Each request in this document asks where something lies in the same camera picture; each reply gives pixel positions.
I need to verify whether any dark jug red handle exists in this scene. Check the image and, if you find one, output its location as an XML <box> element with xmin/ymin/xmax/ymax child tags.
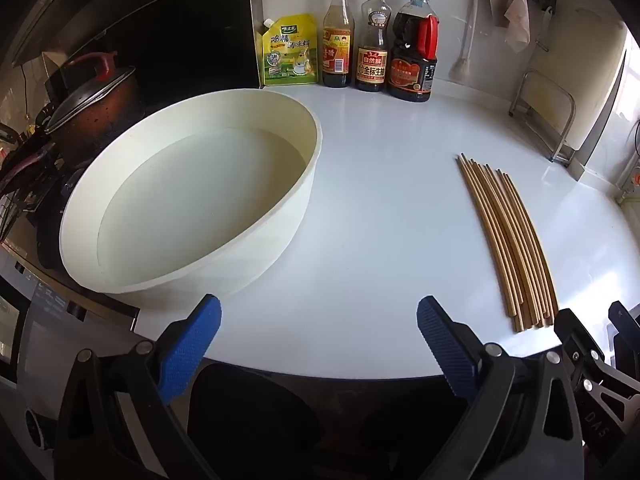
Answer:
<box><xmin>387</xmin><ymin>0</ymin><xmax>440</xmax><ymax>103</ymax></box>

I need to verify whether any beige hanging cloth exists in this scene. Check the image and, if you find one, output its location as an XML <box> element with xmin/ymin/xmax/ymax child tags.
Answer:
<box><xmin>487</xmin><ymin>0</ymin><xmax>531</xmax><ymax>53</ymax></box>

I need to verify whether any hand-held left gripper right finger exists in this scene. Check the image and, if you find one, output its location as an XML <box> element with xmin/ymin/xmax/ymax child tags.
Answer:
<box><xmin>416</xmin><ymin>295</ymin><xmax>586</xmax><ymax>480</ymax></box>

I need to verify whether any dark red cooking pot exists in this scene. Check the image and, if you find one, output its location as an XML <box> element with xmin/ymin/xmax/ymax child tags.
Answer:
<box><xmin>47</xmin><ymin>77</ymin><xmax>146</xmax><ymax>162</ymax></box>

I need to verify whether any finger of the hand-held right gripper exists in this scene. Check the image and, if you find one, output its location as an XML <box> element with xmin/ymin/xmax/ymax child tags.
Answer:
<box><xmin>607</xmin><ymin>301</ymin><xmax>640</xmax><ymax>368</ymax></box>
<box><xmin>554</xmin><ymin>308</ymin><xmax>640</xmax><ymax>466</ymax></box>

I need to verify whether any white round plastic basin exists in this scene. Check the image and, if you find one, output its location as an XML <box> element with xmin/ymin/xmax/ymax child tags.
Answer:
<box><xmin>59</xmin><ymin>88</ymin><xmax>323</xmax><ymax>297</ymax></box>

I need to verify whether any metal hanging utensil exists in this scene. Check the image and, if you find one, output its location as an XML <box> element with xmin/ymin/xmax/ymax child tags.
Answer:
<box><xmin>534</xmin><ymin>5</ymin><xmax>556</xmax><ymax>53</ymax></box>

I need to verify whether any cream cutting board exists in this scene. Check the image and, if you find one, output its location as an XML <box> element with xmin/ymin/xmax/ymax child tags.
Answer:
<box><xmin>530</xmin><ymin>7</ymin><xmax>628</xmax><ymax>153</ymax></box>

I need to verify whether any bundle of bamboo chopsticks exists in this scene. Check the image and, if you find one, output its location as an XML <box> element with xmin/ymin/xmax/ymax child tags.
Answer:
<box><xmin>456</xmin><ymin>153</ymin><xmax>560</xmax><ymax>333</ymax></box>

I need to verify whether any gas stove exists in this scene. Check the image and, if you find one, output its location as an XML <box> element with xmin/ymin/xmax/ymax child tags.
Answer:
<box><xmin>0</xmin><ymin>125</ymin><xmax>76</xmax><ymax>271</ymax></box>

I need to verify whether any yellow green seasoning pouch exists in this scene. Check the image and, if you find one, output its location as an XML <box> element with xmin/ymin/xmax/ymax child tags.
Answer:
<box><xmin>261</xmin><ymin>13</ymin><xmax>319</xmax><ymax>87</ymax></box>

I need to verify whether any stainless steel rack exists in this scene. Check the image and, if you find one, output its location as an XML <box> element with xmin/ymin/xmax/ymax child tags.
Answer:
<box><xmin>509</xmin><ymin>69</ymin><xmax>577</xmax><ymax>163</ymax></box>

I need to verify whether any yellow cap vinegar bottle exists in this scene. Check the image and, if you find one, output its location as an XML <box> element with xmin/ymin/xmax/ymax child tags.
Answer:
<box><xmin>321</xmin><ymin>0</ymin><xmax>352</xmax><ymax>89</ymax></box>

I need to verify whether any glass pot lid red handle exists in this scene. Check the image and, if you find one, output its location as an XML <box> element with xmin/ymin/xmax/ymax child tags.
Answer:
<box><xmin>44</xmin><ymin>51</ymin><xmax>137</xmax><ymax>134</ymax></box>

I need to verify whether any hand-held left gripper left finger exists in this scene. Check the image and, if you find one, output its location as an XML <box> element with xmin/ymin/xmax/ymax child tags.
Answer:
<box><xmin>54</xmin><ymin>294</ymin><xmax>223</xmax><ymax>480</ymax></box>

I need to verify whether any grey appliance front panel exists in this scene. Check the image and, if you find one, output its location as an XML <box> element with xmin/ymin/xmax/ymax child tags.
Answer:
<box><xmin>0</xmin><ymin>245</ymin><xmax>141</xmax><ymax>461</ymax></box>

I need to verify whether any clear soy sauce bottle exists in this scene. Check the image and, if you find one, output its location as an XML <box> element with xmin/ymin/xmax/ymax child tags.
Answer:
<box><xmin>355</xmin><ymin>0</ymin><xmax>393</xmax><ymax>93</ymax></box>

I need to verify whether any black range hood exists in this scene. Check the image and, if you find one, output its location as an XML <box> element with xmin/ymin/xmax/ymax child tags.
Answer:
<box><xmin>10</xmin><ymin>0</ymin><xmax>251</xmax><ymax>71</ymax></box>

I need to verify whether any wall power socket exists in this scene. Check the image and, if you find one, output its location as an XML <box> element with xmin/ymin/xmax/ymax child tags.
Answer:
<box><xmin>620</xmin><ymin>160</ymin><xmax>640</xmax><ymax>206</ymax></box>

